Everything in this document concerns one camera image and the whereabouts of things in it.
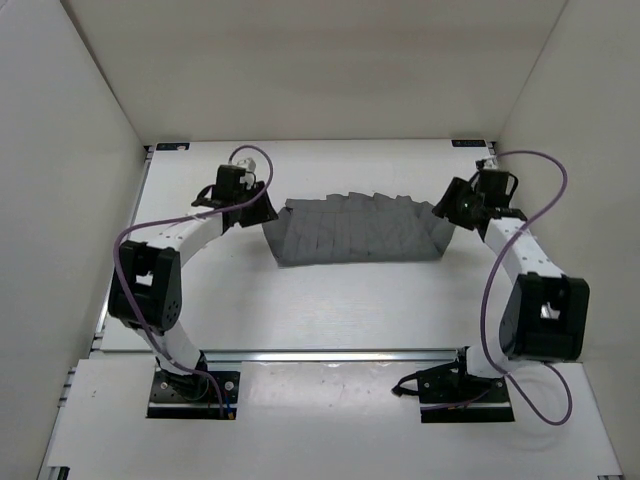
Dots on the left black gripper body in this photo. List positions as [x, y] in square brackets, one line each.
[251, 190]

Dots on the grey pleated skirt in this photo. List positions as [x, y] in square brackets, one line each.
[356, 228]

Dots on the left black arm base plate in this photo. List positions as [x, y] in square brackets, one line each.
[192, 397]

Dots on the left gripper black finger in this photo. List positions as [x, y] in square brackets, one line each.
[233, 218]
[260, 209]

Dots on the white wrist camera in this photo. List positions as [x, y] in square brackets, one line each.
[487, 163]
[247, 163]

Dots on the silver aluminium front rail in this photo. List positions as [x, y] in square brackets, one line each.
[329, 356]

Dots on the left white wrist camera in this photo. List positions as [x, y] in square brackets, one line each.
[247, 163]

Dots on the left blue corner label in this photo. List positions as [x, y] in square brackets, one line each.
[172, 146]

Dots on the right blue corner label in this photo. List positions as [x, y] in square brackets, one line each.
[468, 143]

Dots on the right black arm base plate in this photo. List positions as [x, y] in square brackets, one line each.
[451, 398]

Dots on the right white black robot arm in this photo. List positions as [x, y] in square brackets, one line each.
[545, 315]

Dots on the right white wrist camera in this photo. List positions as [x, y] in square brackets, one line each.
[487, 163]

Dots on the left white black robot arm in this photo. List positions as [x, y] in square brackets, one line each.
[146, 291]

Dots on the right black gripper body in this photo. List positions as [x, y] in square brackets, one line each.
[471, 201]

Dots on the blue corner label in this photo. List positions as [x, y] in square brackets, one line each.
[172, 146]
[468, 143]

